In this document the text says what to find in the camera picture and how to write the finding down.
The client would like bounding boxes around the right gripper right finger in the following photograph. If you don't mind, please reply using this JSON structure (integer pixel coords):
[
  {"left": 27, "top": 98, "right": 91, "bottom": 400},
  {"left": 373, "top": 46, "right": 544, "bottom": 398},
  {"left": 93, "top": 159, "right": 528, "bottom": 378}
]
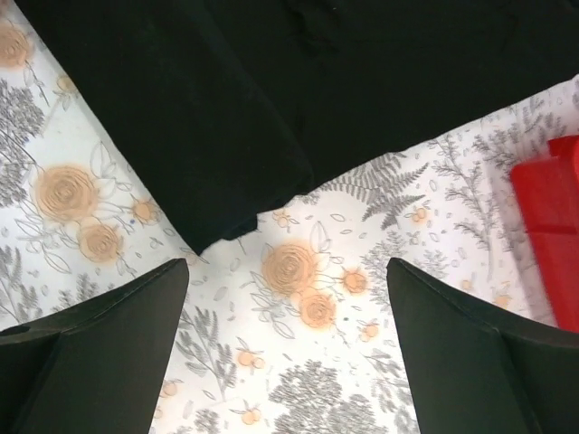
[{"left": 387, "top": 258, "right": 578, "bottom": 434}]

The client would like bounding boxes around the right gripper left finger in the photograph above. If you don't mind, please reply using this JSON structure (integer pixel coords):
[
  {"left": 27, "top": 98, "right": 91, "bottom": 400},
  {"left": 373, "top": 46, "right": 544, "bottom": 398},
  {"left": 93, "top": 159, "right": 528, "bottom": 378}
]
[{"left": 1, "top": 259, "right": 189, "bottom": 434}]

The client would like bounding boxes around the black t shirt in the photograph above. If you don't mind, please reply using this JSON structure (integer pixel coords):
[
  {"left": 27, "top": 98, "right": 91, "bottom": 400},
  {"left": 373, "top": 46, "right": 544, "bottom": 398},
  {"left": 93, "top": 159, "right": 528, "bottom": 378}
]
[{"left": 18, "top": 0, "right": 578, "bottom": 252}]

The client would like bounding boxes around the floral table mat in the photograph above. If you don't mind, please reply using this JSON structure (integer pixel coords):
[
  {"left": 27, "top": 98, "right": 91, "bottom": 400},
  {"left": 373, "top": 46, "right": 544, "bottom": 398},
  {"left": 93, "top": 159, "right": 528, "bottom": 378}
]
[{"left": 1, "top": 1, "right": 578, "bottom": 433}]

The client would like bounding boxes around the red plastic bin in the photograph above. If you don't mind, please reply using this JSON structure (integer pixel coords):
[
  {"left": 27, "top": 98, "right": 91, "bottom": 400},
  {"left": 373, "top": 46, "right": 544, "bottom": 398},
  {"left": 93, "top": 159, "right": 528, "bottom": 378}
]
[{"left": 510, "top": 136, "right": 578, "bottom": 332}]

